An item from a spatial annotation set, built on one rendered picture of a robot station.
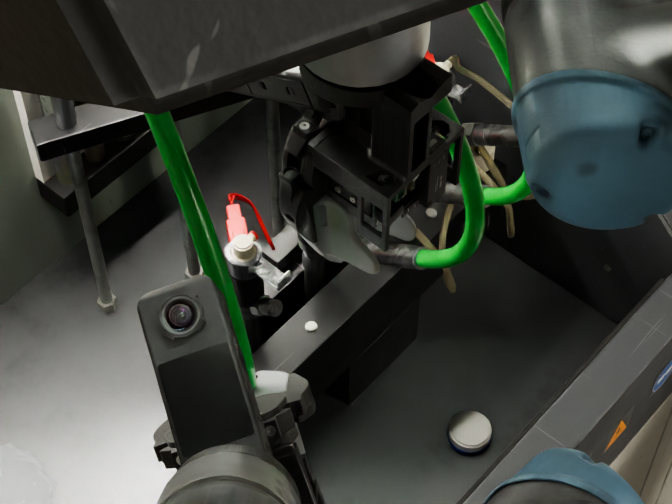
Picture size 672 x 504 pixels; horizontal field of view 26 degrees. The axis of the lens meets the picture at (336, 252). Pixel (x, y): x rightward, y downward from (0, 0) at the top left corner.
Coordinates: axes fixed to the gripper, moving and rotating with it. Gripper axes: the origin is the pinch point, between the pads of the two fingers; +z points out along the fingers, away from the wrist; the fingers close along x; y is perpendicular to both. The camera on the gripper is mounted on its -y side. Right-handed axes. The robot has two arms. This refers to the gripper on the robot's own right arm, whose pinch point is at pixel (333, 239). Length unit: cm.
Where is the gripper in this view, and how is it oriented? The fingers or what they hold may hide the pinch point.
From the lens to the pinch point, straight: 97.6
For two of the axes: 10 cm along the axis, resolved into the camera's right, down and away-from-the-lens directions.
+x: 6.6, -6.1, 4.4
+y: 7.5, 5.3, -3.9
